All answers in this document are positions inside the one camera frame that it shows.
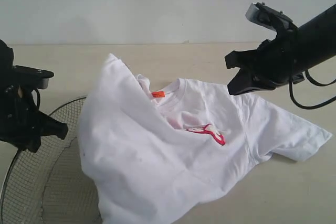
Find metal wire mesh basket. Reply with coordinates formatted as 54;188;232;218
1;97;102;223

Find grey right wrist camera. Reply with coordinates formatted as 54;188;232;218
245;2;293;33

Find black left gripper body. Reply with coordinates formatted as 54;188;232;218
1;71;41;153

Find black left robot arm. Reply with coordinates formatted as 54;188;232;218
1;41;68;153

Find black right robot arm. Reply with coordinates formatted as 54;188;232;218
225;3;335;95

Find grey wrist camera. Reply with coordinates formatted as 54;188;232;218
12;65;54;90
245;2;293;33

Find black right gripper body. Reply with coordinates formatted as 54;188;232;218
251;31;304;89

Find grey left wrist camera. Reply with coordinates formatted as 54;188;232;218
12;65;54;90

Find white t-shirt red print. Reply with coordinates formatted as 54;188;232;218
78;54;332;223

